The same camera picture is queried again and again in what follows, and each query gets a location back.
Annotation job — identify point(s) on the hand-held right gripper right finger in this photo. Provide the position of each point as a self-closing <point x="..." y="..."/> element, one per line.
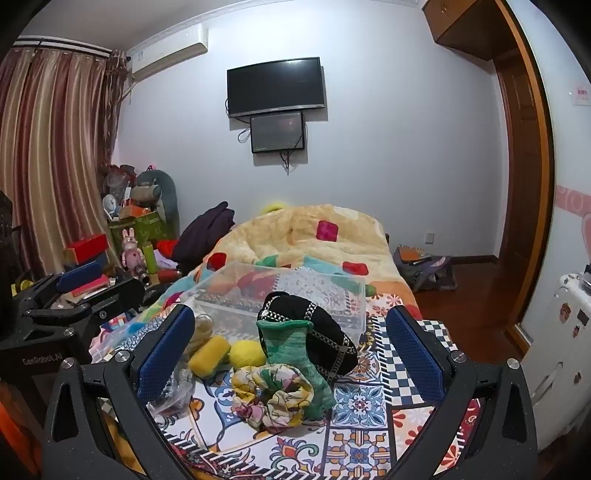
<point x="415" y="357"/>

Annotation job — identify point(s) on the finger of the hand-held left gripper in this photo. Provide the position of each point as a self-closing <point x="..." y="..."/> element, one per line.
<point x="78" y="277"/>
<point x="117" y="290"/>

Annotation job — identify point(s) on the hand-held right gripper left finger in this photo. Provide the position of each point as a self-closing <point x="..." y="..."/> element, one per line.
<point x="166" y="357"/>

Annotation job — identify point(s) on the black grey sock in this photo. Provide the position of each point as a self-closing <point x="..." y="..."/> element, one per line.
<point x="173" y="392"/>

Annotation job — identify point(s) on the yellow plush cylinder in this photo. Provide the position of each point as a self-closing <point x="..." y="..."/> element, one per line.
<point x="210" y="356"/>

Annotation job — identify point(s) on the beige fluffy soft item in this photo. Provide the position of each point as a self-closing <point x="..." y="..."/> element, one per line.
<point x="202" y="330"/>

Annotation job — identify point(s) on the yellow fluffy ball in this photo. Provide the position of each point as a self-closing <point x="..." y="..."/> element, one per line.
<point x="247" y="355"/>

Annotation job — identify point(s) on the black patterned socks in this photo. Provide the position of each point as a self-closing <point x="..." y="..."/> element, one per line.
<point x="323" y="327"/>

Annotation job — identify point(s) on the floral fabric scrunchie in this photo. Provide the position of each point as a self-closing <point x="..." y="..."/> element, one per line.
<point x="272" y="397"/>

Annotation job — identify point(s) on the green knitted pouch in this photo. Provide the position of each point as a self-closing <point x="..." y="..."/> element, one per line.
<point x="286" y="350"/>

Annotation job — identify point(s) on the clear plastic storage box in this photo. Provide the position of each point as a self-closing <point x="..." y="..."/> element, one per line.
<point x="295" y="286"/>

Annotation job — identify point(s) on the red book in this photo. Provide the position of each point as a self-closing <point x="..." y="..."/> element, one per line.
<point x="90" y="285"/>

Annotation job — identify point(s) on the red box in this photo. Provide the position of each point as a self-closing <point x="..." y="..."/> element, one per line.
<point x="87" y="247"/>

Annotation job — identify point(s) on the pink rabbit figure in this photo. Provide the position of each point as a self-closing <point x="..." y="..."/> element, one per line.
<point x="133" y="254"/>

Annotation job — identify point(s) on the green bottle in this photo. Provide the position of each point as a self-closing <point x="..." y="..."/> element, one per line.
<point x="149" y="256"/>

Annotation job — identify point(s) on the red flask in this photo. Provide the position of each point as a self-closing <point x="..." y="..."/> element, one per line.
<point x="170" y="276"/>

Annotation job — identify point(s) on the red cloth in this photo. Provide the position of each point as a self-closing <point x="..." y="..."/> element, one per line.
<point x="167" y="248"/>

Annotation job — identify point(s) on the green printed box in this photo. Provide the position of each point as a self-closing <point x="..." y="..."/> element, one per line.
<point x="143" y="228"/>

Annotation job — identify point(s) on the orange box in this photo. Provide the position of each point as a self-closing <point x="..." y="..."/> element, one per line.
<point x="135" y="211"/>

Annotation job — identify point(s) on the patterned tile-print bed sheet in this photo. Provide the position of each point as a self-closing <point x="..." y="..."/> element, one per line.
<point x="364" y="429"/>

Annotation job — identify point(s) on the dark purple clothing pile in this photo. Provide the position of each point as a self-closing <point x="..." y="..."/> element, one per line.
<point x="207" y="235"/>

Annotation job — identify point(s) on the grey plush toy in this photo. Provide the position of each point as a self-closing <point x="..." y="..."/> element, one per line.
<point x="161" y="194"/>

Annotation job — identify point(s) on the striped brown curtain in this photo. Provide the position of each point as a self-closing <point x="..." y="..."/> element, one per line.
<point x="51" y="152"/>

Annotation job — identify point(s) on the white case with stickers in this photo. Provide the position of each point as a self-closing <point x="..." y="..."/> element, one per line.
<point x="563" y="350"/>

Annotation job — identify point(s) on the orange patchwork fleece blanket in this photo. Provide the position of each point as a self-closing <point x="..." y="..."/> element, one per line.
<point x="286" y="235"/>

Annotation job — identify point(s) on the brown wooden door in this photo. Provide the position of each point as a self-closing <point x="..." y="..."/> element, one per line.
<point x="519" y="184"/>

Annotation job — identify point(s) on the white sliding wardrobe door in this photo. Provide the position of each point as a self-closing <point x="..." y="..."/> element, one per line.
<point x="568" y="152"/>

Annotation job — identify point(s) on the pink label sticker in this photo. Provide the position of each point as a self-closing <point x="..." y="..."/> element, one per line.
<point x="581" y="95"/>

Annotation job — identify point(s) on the wooden overhead cabinet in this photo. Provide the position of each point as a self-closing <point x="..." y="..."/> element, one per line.
<point x="461" y="27"/>

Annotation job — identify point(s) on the small black wall monitor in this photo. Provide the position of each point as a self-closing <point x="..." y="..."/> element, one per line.
<point x="278" y="133"/>

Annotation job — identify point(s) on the white wall air conditioner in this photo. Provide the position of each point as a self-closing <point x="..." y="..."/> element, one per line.
<point x="171" y="53"/>

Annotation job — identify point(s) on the black wall television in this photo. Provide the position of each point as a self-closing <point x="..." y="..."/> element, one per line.
<point x="276" y="86"/>

